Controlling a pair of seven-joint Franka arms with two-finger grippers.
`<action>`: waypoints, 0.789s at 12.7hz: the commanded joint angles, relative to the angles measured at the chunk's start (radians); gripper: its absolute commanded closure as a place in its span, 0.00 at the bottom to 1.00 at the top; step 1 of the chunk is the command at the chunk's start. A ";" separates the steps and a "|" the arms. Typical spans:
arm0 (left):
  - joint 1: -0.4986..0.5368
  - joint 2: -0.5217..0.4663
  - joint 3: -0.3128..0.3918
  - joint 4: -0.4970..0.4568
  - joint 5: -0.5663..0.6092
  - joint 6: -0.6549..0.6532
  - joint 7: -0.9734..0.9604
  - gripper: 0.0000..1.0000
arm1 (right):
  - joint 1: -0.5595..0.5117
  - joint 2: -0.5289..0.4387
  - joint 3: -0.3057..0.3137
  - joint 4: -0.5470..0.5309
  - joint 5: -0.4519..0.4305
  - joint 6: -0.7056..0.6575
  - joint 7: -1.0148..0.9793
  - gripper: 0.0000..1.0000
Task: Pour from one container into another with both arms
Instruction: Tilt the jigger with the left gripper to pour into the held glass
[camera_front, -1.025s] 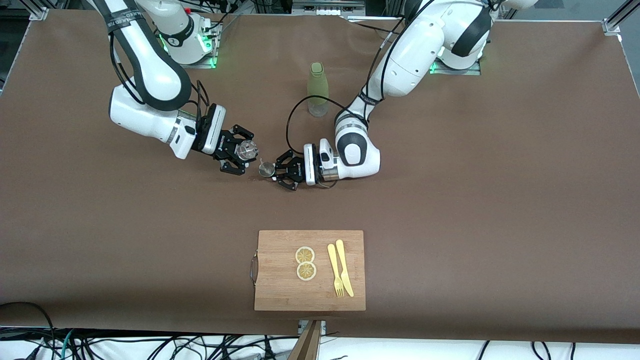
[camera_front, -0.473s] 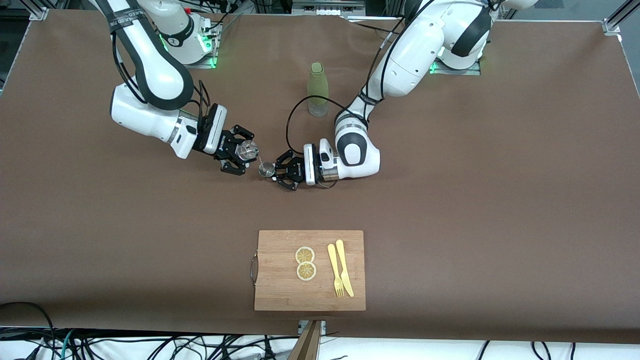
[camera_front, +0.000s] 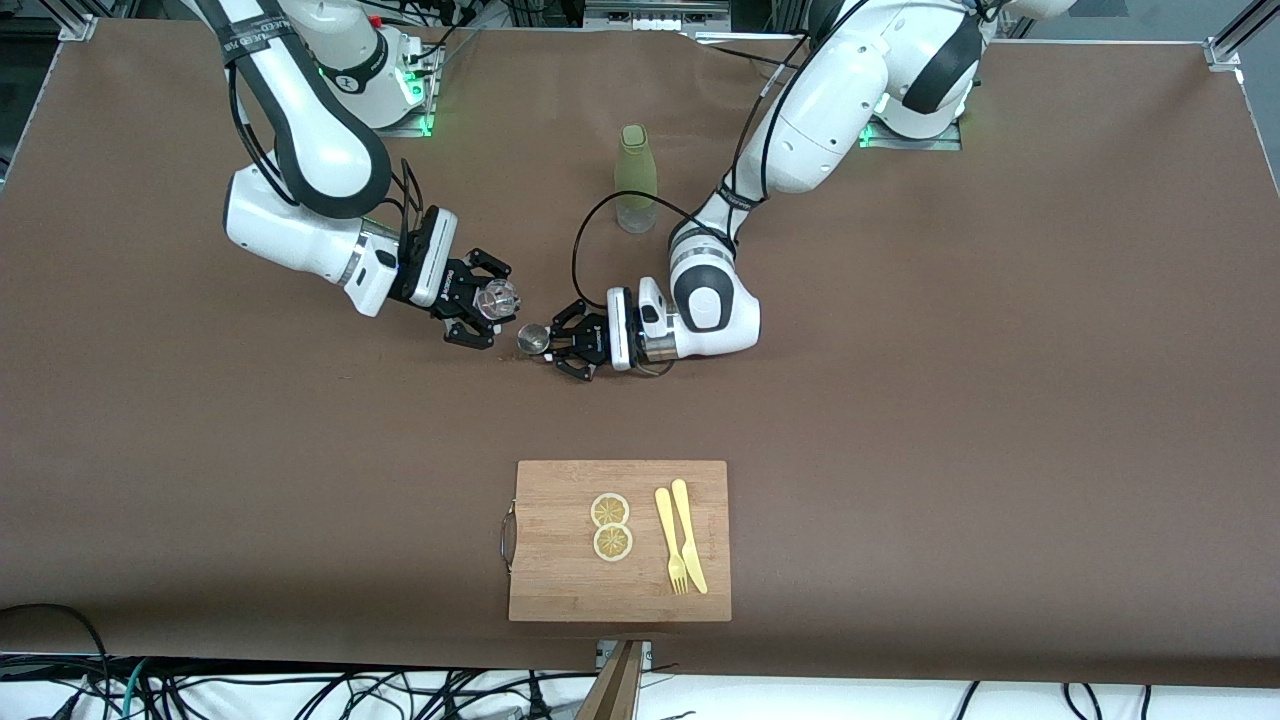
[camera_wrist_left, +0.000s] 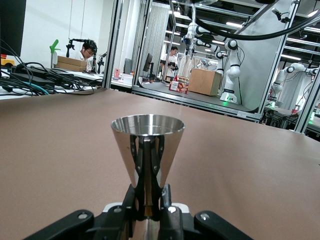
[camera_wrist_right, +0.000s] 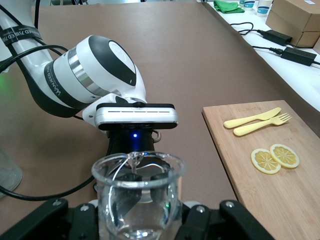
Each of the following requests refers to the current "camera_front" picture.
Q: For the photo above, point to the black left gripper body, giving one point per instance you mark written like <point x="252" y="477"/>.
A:
<point x="591" y="341"/>

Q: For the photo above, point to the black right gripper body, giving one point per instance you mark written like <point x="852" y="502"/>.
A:
<point x="451" y="287"/>

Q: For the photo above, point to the clear glass shaker cup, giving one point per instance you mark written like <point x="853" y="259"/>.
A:
<point x="498" y="300"/>

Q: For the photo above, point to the steel jigger measuring cup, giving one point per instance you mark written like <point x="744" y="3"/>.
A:
<point x="533" y="339"/>

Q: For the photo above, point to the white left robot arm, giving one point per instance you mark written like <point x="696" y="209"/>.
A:
<point x="830" y="110"/>

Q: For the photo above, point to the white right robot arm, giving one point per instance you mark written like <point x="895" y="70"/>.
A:
<point x="320" y="150"/>

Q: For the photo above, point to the lemon slice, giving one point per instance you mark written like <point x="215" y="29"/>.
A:
<point x="613" y="543"/>
<point x="610" y="510"/>

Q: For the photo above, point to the green sleeved glass bottle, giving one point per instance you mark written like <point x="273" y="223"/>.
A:
<point x="636" y="170"/>

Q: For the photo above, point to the yellow plastic fork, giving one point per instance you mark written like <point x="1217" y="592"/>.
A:
<point x="668" y="530"/>

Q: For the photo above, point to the yellow plastic knife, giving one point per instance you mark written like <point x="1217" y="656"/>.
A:
<point x="690" y="540"/>

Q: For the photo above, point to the wooden cutting board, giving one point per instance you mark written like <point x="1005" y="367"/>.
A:
<point x="560" y="580"/>

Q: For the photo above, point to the grey equipment rack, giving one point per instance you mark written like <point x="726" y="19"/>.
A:
<point x="655" y="12"/>

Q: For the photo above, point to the wooden beam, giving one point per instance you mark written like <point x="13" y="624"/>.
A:
<point x="615" y="690"/>

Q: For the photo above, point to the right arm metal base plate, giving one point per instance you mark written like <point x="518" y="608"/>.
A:
<point x="425" y="122"/>

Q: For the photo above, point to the small metal bracket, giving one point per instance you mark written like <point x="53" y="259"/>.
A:
<point x="647" y="655"/>

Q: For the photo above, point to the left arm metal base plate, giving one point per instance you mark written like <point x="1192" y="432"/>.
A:
<point x="950" y="142"/>

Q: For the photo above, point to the aluminium frame profile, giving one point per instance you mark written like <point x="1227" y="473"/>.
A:
<point x="78" y="25"/>
<point x="1240" y="35"/>

